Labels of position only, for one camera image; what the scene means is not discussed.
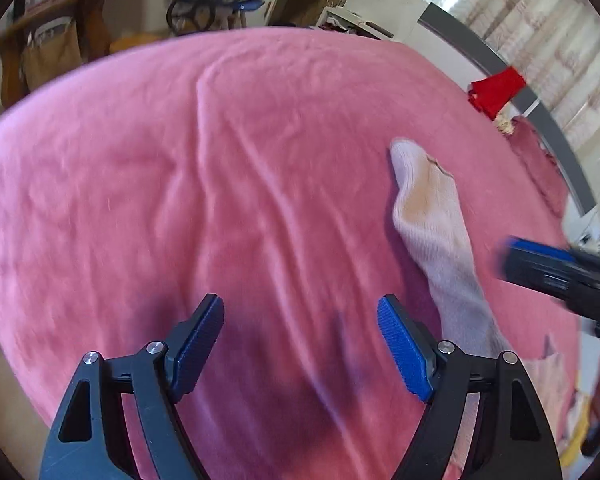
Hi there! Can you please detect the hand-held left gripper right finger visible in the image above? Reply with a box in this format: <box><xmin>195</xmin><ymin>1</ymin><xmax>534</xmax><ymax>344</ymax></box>
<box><xmin>377</xmin><ymin>294</ymin><xmax>563</xmax><ymax>480</ymax></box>

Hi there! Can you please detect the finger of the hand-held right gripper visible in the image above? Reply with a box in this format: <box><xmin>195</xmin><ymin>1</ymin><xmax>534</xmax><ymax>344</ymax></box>
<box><xmin>497</xmin><ymin>235</ymin><xmax>578</xmax><ymax>293</ymax></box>

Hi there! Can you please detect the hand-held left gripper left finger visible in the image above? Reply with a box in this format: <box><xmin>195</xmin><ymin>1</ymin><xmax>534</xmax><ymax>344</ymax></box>
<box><xmin>40</xmin><ymin>293</ymin><xmax>226</xmax><ymax>480</ymax></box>

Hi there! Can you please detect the pink knit sweater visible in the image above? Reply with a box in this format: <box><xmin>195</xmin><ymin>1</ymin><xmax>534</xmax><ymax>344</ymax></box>
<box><xmin>390</xmin><ymin>137</ymin><xmax>583</xmax><ymax>463</ymax></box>

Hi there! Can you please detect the dark pink pillow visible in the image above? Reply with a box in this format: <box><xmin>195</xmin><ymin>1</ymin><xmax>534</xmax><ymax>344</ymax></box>
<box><xmin>509</xmin><ymin>115</ymin><xmax>577</xmax><ymax>217</ymax></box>

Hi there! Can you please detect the yellow garment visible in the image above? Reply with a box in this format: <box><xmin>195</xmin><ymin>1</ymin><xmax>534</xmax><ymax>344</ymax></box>
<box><xmin>559</xmin><ymin>392</ymin><xmax>593</xmax><ymax>467</ymax></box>

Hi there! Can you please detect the grey bed headboard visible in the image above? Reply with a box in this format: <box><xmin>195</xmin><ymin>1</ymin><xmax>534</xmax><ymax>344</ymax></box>
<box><xmin>417</xmin><ymin>2</ymin><xmax>598</xmax><ymax>216</ymax></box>

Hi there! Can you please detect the bright red garment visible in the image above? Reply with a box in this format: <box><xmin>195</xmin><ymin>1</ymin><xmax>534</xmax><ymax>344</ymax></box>
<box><xmin>467</xmin><ymin>66</ymin><xmax>527</xmax><ymax>122</ymax></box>

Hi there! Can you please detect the patterned curtain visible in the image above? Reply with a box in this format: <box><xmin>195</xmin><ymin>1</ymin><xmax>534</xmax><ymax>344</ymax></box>
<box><xmin>424</xmin><ymin>0</ymin><xmax>600</xmax><ymax>161</ymax></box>

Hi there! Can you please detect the white nightstand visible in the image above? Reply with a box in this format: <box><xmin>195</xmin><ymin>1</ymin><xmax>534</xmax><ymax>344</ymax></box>
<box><xmin>317</xmin><ymin>5</ymin><xmax>397</xmax><ymax>42</ymax></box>

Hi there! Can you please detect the wooden rack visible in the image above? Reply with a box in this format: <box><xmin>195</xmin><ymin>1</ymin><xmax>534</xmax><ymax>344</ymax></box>
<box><xmin>0</xmin><ymin>0</ymin><xmax>115</xmax><ymax>107</ymax></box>

